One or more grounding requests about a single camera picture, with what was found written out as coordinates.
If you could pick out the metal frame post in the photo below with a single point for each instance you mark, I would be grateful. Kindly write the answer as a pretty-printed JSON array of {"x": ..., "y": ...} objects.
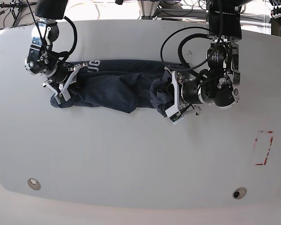
[{"x": 148, "y": 8}]

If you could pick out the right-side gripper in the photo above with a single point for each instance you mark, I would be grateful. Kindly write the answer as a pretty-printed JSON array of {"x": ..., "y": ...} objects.
[{"x": 62, "y": 77}]

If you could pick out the black tripod stand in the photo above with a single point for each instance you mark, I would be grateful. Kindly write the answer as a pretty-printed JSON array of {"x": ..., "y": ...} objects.
[{"x": 14, "y": 8}]

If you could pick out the right-side wrist camera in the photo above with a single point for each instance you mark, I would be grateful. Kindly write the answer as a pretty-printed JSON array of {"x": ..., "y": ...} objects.
[{"x": 62, "y": 97}]

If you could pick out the left table grommet hole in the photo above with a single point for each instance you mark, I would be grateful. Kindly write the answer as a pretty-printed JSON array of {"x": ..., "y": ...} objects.
[{"x": 34, "y": 184}]

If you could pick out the left-side robot arm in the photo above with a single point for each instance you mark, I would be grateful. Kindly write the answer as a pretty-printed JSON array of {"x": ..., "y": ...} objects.
[{"x": 216, "y": 80}]

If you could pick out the left-side wrist camera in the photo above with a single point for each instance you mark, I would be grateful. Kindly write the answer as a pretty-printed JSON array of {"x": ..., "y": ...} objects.
[{"x": 176, "y": 118}]

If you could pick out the right-side robot arm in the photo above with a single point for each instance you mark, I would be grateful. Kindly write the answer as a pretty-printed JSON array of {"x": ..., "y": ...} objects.
[{"x": 42, "y": 60}]

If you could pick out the grey table leg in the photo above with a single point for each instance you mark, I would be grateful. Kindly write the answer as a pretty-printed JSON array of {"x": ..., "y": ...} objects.
[{"x": 275, "y": 27}]

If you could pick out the right table grommet hole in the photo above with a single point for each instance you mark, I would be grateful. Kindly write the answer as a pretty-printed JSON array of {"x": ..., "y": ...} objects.
[{"x": 239, "y": 193}]

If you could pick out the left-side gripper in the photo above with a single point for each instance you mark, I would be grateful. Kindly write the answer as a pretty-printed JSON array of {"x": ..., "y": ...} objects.
[{"x": 179, "y": 83}]

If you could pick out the dark blue T-shirt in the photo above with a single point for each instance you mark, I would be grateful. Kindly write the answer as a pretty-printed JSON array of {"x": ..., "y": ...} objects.
[{"x": 122, "y": 85}]

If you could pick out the red tape rectangle marking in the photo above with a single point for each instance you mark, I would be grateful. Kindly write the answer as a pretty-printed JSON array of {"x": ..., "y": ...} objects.
[{"x": 262, "y": 146}]

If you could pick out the table grommet hole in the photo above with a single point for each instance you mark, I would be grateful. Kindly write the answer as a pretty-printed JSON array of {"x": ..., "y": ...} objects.
[
  {"x": 239, "y": 193},
  {"x": 34, "y": 184}
]

